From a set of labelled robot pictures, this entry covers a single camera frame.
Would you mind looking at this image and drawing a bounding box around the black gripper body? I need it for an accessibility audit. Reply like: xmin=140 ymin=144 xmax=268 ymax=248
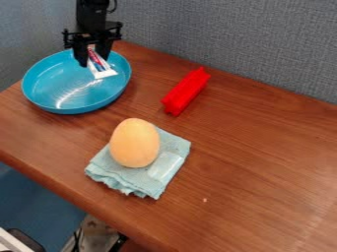
xmin=61 ymin=21 xmax=122 ymax=48

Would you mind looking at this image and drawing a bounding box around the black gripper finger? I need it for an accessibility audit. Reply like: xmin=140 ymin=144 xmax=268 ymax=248
xmin=94 ymin=34 xmax=113 ymax=60
xmin=72 ymin=35 xmax=88 ymax=67

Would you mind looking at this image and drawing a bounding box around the white toothpaste tube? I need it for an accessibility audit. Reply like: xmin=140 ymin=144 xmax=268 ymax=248
xmin=86 ymin=48 xmax=117 ymax=79

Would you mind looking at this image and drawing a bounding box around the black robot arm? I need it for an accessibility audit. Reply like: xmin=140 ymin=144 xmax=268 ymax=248
xmin=61 ymin=0 xmax=122 ymax=67

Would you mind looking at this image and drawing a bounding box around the blue plastic plate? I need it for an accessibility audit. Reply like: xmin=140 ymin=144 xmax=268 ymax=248
xmin=21 ymin=50 xmax=130 ymax=114

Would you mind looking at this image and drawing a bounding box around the red plastic block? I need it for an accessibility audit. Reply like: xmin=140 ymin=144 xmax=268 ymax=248
xmin=160 ymin=67 xmax=211 ymax=116

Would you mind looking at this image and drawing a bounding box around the orange egg-shaped sponge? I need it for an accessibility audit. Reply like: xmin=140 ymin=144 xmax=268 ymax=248
xmin=109 ymin=118 xmax=159 ymax=168

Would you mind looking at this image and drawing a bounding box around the clear small plastic bottle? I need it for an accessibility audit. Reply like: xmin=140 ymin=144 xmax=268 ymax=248
xmin=147 ymin=152 xmax=183 ymax=182

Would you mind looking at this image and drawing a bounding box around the light blue folded cloth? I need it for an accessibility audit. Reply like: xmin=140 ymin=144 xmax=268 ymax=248
xmin=84 ymin=128 xmax=191 ymax=200

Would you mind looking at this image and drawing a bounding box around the grey stand under table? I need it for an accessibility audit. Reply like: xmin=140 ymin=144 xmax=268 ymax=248
xmin=60 ymin=215 xmax=126 ymax=252

